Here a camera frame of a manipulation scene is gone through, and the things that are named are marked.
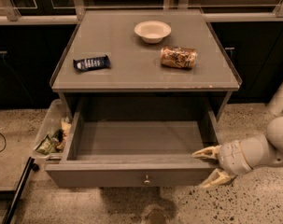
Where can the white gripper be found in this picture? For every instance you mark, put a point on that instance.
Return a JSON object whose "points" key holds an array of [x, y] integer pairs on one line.
{"points": [[229, 158]]}

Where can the grey top drawer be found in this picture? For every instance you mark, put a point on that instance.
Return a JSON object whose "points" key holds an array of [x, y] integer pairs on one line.
{"points": [[137, 142]]}

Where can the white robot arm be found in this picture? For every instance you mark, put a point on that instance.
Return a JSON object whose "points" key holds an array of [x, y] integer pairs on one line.
{"points": [[264, 149]]}

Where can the grey three-drawer cabinet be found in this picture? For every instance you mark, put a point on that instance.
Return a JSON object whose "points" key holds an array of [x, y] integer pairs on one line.
{"points": [[135, 65]]}

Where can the crushed orange drink can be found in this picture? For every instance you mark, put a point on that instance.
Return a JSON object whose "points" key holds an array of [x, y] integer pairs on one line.
{"points": [[178, 57]]}

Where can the white paper bowl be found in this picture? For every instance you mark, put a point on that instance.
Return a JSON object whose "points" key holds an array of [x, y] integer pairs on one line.
{"points": [[152, 32]]}

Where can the dark blue snack wrapper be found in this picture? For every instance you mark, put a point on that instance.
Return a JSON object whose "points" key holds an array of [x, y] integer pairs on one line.
{"points": [[90, 64]]}

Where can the clear plastic storage bin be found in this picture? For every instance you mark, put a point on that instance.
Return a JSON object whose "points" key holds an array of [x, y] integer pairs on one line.
{"points": [[56, 124]]}

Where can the green snack bag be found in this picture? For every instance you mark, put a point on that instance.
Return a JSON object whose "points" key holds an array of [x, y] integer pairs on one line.
{"points": [[48, 145]]}

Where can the black metal bar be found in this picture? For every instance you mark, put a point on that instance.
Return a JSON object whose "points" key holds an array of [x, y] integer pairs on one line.
{"points": [[18, 191]]}

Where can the white railing frame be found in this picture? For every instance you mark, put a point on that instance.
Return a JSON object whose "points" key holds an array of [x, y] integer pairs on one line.
{"points": [[72, 11]]}

